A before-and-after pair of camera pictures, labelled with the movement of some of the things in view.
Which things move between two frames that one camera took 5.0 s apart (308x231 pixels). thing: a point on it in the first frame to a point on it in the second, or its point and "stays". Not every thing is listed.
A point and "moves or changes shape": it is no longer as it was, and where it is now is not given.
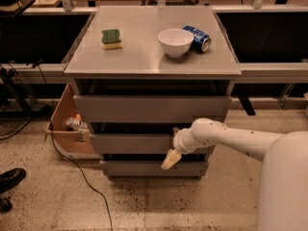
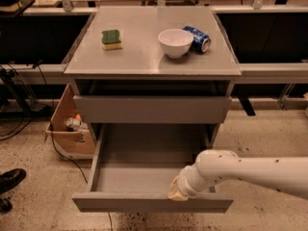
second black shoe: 5,205 stays
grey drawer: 141,144 moves or changes shape
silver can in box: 74,123 stays
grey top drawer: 149,109 stays
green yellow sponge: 111,39 stays
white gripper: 180,143 to 183,183
